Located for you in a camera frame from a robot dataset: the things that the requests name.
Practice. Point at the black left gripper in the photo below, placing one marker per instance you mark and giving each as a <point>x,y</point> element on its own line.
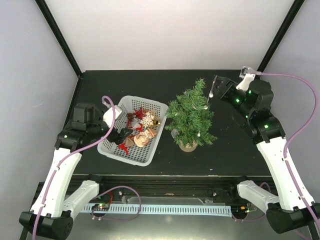
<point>120,136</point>

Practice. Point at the white perforated plastic basket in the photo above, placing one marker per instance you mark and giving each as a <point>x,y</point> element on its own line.
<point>138,156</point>

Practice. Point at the red reindeer ornament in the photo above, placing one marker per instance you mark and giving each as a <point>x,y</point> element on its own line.
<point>123,147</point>

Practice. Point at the white slotted cable duct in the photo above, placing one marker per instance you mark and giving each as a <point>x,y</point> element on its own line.
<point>159,209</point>

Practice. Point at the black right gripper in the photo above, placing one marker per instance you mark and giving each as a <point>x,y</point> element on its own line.
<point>226,85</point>

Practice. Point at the wooden santa ornament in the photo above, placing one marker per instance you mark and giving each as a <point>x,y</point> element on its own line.
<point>143,138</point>

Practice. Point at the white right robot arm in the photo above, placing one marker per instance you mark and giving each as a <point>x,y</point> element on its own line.
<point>292,207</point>

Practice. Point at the brown pine cone ornament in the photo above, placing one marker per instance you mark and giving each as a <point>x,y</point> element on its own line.
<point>130,117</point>

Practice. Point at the red star ornament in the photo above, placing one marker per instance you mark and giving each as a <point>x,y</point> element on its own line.
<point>140,113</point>

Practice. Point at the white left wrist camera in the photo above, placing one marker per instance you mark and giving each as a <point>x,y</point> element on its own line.
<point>111,114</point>

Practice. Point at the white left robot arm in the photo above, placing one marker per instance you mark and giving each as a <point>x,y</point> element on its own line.
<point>52,214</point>

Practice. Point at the gold bell ornament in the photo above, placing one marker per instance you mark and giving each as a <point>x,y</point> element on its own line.
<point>156,122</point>

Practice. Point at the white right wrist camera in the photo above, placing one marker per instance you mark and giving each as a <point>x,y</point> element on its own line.
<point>247,75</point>

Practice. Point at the small green christmas tree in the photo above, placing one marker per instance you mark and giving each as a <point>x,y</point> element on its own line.
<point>191,120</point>

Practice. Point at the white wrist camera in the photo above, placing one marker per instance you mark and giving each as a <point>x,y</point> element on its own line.
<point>111,114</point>
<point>247,75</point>

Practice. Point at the white snowflake ornament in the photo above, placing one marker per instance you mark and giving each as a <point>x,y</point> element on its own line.
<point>148,120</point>

